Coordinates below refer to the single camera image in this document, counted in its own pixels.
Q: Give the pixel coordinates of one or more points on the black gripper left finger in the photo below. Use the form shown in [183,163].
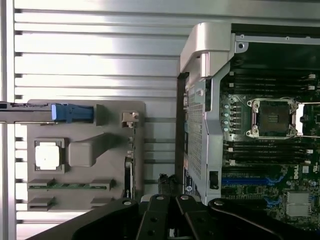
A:
[155,220]

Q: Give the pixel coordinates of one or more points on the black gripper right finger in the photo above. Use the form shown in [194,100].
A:
[195,220]

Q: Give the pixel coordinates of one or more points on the blue expansion slot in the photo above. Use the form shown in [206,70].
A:
[242,181]

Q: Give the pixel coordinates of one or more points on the gray parts rack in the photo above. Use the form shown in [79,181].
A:
[107,155]

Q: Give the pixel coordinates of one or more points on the green RAM stick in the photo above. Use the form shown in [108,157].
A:
[70,186]

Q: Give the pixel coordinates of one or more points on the green motherboard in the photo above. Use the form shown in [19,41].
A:
[275,175]

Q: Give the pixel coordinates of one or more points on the open black PC case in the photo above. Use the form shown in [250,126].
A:
[212,125]

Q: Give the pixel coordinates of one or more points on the silver chipset heatsink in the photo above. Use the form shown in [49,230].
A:
[298,203]

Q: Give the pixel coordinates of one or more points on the silver CPU chip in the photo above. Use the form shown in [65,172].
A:
[47,157]

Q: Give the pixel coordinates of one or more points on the CPU socket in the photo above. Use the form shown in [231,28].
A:
[272,117]

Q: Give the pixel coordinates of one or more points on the metal socket cover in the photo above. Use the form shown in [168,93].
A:
[301,112]

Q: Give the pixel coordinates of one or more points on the hard disk in blue carrier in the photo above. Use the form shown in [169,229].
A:
[30,112]

